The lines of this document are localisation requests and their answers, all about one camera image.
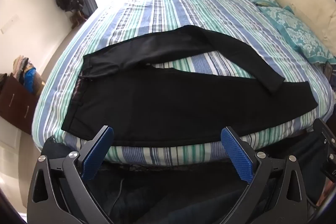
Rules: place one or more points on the black pants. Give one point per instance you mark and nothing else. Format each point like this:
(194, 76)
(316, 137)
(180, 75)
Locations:
(170, 108)

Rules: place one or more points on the person's dark clothing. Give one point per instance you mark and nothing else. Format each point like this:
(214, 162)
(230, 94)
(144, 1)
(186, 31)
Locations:
(170, 197)

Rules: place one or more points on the brown dresser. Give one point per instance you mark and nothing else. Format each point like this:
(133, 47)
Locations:
(15, 103)

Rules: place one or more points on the stack of folded clothes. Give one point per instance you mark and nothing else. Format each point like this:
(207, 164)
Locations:
(26, 74)

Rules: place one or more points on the striped bed sheet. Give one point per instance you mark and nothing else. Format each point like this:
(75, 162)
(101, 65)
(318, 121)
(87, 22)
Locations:
(183, 8)

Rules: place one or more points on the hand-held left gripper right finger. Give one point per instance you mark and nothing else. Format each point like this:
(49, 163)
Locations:
(236, 156)

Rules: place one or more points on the large teal patterned pillow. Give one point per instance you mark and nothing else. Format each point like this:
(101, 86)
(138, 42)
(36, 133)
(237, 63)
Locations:
(302, 32)

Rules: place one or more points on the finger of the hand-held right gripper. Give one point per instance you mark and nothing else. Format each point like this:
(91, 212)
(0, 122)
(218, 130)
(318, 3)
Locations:
(325, 132)

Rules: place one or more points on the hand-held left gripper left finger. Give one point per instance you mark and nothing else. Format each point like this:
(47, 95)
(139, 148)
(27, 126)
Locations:
(96, 151)

